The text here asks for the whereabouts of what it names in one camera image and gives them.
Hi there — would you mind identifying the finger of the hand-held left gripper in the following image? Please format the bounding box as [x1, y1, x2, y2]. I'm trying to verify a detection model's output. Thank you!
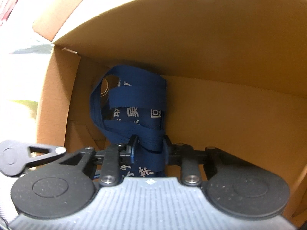
[22, 143, 67, 173]

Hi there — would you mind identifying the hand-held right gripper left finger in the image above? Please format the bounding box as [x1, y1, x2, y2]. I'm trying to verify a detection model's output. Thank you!
[59, 134, 139, 186]

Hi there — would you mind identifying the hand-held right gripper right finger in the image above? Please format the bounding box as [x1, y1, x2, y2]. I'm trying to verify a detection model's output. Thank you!
[162, 135, 250, 187]

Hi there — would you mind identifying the blue shopping bag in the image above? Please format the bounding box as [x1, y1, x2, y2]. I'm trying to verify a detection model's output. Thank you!
[90, 65, 168, 179]

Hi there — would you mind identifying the cardboard box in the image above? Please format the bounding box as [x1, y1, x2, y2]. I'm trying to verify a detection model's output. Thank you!
[32, 0, 307, 228]

